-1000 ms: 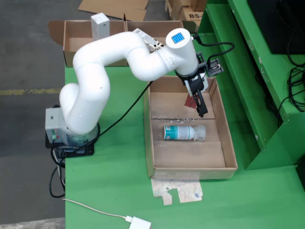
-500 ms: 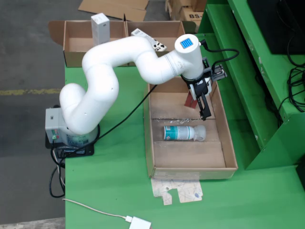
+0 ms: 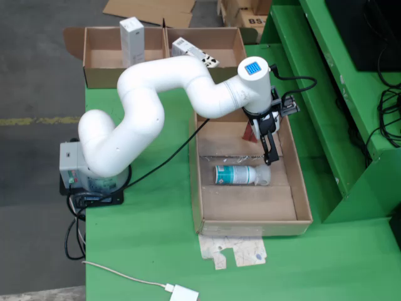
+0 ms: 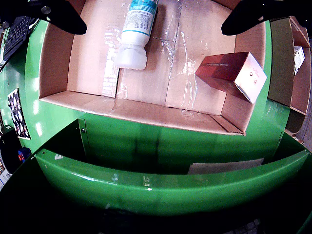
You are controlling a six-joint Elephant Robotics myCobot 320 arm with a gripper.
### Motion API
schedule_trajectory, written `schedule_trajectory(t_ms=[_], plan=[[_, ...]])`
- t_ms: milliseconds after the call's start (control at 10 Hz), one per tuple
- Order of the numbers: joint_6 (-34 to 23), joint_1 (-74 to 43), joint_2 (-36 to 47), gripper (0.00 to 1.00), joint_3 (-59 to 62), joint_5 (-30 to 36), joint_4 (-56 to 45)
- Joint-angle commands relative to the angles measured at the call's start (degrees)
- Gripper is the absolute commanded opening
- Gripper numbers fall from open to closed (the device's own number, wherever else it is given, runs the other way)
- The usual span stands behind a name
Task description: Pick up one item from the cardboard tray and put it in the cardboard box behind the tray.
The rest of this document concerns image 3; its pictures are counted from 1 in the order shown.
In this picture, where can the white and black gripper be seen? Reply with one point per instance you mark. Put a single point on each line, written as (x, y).
(266, 123)

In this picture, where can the white bottle teal label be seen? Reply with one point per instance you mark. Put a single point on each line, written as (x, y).
(235, 175)

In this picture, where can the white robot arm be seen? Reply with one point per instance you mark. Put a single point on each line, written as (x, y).
(141, 94)

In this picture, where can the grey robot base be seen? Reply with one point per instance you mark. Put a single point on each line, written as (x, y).
(70, 163)

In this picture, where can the shallow cardboard tray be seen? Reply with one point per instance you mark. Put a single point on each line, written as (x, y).
(250, 203)

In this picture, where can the open cardboard box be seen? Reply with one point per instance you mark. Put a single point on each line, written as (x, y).
(103, 75)
(225, 47)

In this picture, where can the cardboard box black print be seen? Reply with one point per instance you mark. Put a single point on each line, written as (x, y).
(250, 20)

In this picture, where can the red carton white end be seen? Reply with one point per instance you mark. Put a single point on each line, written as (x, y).
(247, 135)

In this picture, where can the green metal shelf unit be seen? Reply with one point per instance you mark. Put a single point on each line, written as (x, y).
(313, 109)

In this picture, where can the flattened printed paper carton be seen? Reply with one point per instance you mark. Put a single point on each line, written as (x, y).
(244, 251)

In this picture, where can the white carton black spots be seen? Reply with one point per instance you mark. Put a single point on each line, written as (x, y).
(181, 47)

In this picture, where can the black monitor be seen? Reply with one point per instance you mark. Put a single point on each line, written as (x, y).
(360, 31)

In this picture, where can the tall plain white carton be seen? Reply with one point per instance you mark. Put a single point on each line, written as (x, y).
(133, 37)

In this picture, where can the black mounting plate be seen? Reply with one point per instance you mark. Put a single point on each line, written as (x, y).
(106, 200)

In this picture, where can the white power adapter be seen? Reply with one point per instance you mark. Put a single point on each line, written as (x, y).
(185, 293)

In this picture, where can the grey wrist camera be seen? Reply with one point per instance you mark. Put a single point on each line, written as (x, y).
(289, 105)

